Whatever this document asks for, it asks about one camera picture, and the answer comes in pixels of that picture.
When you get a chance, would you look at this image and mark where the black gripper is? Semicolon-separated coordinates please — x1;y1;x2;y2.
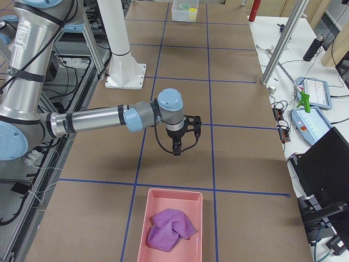
166;129;185;156

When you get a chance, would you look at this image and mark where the purple fleece cloth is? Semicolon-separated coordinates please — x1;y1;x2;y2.
146;209;197;252

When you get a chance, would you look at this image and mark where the yellow plastic cup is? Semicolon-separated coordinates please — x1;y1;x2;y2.
188;8;197;21

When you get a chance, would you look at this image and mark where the light green bowl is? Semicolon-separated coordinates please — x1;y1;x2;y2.
178;3;191;10

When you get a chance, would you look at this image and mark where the pink plastic tray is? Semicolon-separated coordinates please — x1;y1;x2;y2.
137;188;203;261

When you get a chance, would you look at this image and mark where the near blue teach pendant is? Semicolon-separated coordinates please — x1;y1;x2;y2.
290;106;333;146

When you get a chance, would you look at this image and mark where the blue teach pendant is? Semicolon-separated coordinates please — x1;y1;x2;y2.
296;76;332;110
290;106;333;146

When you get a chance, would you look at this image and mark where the green plastic clamp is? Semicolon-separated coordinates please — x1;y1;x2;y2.
297;91;310;113

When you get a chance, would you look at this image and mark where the translucent white plastic bin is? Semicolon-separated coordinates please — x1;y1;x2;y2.
171;0;199;22

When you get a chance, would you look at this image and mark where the black laptop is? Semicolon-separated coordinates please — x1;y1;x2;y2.
291;127;348;205

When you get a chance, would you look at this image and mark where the far blue teach pendant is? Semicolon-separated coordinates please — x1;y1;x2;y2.
296;76;332;110

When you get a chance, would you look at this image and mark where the black monitor stand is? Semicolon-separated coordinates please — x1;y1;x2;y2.
297;196;348;247

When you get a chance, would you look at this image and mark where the red cylinder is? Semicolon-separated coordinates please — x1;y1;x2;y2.
249;0;261;22

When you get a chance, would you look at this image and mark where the black water bottle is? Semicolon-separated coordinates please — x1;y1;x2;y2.
303;33;326;62

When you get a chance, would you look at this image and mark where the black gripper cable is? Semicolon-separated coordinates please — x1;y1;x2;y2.
153;114;202;154

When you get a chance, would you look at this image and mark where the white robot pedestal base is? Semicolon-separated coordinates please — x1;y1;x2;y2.
98;0;147;90

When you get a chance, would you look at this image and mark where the aluminium frame post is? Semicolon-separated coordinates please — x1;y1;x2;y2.
261;0;309;86

